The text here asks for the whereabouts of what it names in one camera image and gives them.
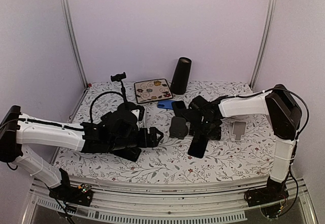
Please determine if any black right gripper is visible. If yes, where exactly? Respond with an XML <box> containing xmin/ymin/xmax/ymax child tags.
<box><xmin>189</xmin><ymin>118</ymin><xmax>221</xmax><ymax>140</ymax></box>

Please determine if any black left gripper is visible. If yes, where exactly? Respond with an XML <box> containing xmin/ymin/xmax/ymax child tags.
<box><xmin>109</xmin><ymin>127</ymin><xmax>164</xmax><ymax>151</ymax></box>

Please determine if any black phone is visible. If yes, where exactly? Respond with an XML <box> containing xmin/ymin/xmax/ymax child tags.
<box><xmin>188</xmin><ymin>135</ymin><xmax>209</xmax><ymax>158</ymax></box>
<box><xmin>172</xmin><ymin>101</ymin><xmax>188</xmax><ymax>118</ymax></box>

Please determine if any dark grey folding phone stand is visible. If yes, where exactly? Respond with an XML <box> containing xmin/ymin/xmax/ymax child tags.
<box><xmin>169</xmin><ymin>116</ymin><xmax>189</xmax><ymax>140</ymax></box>

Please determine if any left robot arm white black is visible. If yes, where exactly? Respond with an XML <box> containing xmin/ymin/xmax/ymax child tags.
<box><xmin>1</xmin><ymin>106</ymin><xmax>164</xmax><ymax>201</ymax></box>

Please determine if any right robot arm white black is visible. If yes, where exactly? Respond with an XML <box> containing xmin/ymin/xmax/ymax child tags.
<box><xmin>182</xmin><ymin>84</ymin><xmax>304</xmax><ymax>202</ymax></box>

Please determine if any black tall phone holder stand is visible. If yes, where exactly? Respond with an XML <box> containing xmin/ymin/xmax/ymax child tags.
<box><xmin>111</xmin><ymin>72</ymin><xmax>138</xmax><ymax>116</ymax></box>

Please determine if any blue phone face down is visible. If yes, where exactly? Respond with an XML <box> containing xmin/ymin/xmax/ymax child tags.
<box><xmin>157</xmin><ymin>100</ymin><xmax>175</xmax><ymax>110</ymax></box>

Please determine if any floral square ceramic plate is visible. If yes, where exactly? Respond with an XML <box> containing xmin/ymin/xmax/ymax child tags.
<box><xmin>134</xmin><ymin>78</ymin><xmax>173</xmax><ymax>104</ymax></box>

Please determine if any black cylindrical speaker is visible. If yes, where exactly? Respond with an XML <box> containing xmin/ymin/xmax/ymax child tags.
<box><xmin>170</xmin><ymin>57</ymin><xmax>192</xmax><ymax>95</ymax></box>

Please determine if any black clamp phone mount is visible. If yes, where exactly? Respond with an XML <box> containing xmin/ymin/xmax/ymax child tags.
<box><xmin>112</xmin><ymin>147</ymin><xmax>142</xmax><ymax>162</ymax></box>

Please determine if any black braided left cable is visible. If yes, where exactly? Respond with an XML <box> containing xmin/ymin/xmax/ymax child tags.
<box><xmin>90</xmin><ymin>90</ymin><xmax>125</xmax><ymax>125</ymax></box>

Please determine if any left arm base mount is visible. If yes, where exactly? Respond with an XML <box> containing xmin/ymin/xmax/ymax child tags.
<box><xmin>49</xmin><ymin>168</ymin><xmax>94</xmax><ymax>207</ymax></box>

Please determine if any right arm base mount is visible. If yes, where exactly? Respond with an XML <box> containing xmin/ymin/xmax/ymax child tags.
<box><xmin>244</xmin><ymin>177</ymin><xmax>289</xmax><ymax>207</ymax></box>

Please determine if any right aluminium frame post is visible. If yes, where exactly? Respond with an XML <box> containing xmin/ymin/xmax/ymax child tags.
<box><xmin>249</xmin><ymin>0</ymin><xmax>277</xmax><ymax>90</ymax></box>

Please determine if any aluminium frame post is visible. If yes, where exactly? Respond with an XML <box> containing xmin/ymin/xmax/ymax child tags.
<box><xmin>60</xmin><ymin>0</ymin><xmax>88</xmax><ymax>89</ymax></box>
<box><xmin>249</xmin><ymin>0</ymin><xmax>277</xmax><ymax>90</ymax></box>

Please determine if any left aluminium frame post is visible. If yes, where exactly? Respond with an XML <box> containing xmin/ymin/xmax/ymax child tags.
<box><xmin>60</xmin><ymin>0</ymin><xmax>88</xmax><ymax>89</ymax></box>

